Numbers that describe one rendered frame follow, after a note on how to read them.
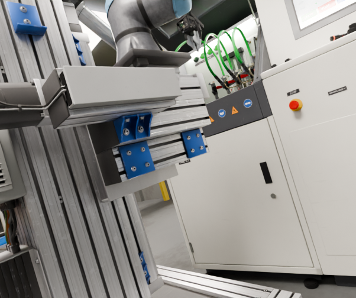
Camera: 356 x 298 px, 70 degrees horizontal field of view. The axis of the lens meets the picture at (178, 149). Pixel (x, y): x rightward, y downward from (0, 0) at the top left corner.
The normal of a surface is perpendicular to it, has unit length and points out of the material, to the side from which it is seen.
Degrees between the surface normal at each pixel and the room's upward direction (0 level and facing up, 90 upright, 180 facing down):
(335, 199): 90
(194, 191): 90
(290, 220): 90
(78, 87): 90
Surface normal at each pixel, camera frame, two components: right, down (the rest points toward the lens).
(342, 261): -0.58, 0.16
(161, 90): 0.65, -0.22
